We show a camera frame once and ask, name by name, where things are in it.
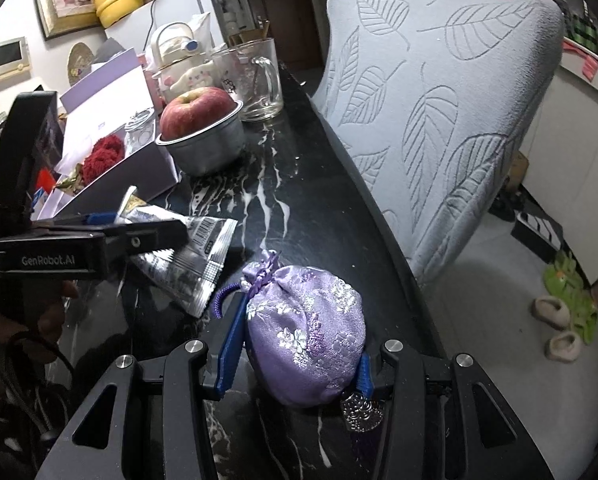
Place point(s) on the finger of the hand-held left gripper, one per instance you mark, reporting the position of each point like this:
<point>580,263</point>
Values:
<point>149,240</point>
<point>99,218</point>

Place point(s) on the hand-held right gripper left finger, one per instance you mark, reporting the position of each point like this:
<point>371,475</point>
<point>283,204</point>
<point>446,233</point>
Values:
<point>231,340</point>

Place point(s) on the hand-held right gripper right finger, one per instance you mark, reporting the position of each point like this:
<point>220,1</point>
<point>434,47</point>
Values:
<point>365,376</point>

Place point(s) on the silver snack packet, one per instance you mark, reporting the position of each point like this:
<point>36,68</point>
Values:
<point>199,265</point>

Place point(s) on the red knitted scrunchie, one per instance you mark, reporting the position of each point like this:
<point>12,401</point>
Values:
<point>104,155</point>

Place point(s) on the lavender gift box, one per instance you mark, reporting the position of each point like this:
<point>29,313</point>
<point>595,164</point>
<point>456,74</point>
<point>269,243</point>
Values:
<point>144,170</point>

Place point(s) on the person's left hand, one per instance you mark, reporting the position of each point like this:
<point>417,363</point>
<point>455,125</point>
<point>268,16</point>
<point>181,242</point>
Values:
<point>59,310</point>

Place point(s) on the green brown snack packet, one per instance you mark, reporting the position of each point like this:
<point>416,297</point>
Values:
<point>71,180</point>

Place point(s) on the small glass jar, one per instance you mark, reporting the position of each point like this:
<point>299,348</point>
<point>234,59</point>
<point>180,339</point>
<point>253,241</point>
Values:
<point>139,132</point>

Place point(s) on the small metal bowl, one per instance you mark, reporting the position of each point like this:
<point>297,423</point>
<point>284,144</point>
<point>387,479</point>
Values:
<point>204,152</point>

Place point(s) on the red apple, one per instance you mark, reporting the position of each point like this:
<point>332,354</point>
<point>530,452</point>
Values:
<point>194,110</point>

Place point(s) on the round woven plate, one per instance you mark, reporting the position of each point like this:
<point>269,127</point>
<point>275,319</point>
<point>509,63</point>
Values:
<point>81,62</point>

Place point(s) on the white cartoon teapot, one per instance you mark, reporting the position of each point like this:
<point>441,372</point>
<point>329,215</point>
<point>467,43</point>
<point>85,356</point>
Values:
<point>179,75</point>

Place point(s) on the printed drinking glass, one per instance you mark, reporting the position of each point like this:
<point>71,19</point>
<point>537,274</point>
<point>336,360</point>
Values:
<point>226,75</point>

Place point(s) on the clear glass mug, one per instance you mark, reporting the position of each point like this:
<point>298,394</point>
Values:
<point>259,90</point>

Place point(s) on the beige slipper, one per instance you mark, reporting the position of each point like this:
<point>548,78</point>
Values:
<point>564,347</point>
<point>551,312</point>

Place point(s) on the yellow pot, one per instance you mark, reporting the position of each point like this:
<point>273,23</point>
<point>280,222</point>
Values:
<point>114,5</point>

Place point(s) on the green slippers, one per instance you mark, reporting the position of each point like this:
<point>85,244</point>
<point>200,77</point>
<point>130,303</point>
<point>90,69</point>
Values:
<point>571,295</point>

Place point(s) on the black striped box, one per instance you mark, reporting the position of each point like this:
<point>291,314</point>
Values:
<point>536,235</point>

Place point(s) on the white fridge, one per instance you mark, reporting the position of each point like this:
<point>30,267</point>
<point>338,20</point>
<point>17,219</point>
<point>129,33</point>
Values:
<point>189,2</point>

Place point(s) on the dark brown door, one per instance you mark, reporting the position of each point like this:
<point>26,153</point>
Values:
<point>279,10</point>

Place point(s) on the chair with leaf-pattern cover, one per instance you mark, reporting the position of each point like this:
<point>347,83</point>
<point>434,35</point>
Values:
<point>429,110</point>

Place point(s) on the white cabinet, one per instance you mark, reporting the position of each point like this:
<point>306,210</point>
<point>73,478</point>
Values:
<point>569,160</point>

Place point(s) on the pink cloth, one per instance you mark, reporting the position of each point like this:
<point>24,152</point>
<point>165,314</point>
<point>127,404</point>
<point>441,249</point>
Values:
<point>591,67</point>

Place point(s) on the white wall intercom panel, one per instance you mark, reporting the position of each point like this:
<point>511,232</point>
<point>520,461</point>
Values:
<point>4,60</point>

